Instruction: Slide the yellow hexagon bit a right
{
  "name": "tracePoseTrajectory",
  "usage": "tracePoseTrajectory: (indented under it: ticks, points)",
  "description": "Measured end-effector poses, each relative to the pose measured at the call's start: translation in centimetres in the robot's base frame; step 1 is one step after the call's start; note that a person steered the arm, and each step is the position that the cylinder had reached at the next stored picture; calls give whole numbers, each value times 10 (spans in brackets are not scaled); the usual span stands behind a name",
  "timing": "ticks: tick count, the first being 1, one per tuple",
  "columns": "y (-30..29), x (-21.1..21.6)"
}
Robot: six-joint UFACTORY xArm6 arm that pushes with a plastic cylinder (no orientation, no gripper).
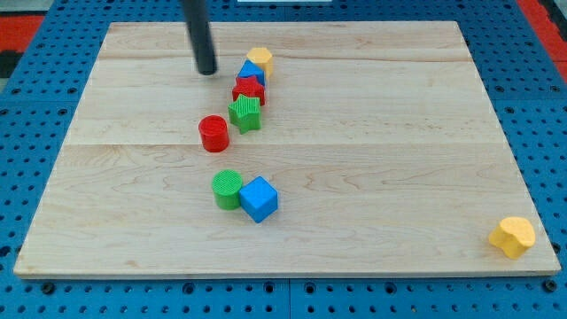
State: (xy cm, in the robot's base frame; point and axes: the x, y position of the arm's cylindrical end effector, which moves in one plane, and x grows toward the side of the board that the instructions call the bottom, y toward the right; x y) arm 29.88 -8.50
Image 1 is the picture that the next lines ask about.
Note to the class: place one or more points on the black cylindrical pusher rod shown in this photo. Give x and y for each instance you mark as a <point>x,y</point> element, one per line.
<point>197,23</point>

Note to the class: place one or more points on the yellow hexagon block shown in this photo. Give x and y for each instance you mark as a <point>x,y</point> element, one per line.
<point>263,58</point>

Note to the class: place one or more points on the blue triangle block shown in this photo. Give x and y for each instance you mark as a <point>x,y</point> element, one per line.
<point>250,69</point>

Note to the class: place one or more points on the red star block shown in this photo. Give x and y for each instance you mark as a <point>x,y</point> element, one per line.
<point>249,87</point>

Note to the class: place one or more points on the green star block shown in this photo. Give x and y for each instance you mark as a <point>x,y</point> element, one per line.
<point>245,113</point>

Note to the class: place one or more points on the red cylinder block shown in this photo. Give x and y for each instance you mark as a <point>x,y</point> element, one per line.
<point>214,133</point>

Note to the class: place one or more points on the green cylinder block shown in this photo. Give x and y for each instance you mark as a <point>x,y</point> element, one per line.
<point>226,185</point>

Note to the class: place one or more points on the blue cube block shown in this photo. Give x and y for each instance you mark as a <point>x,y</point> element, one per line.
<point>259,199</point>

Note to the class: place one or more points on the light wooden board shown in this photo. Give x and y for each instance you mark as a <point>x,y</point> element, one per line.
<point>379,137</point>

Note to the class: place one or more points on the yellow heart block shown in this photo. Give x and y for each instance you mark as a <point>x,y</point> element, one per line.
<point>514,236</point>

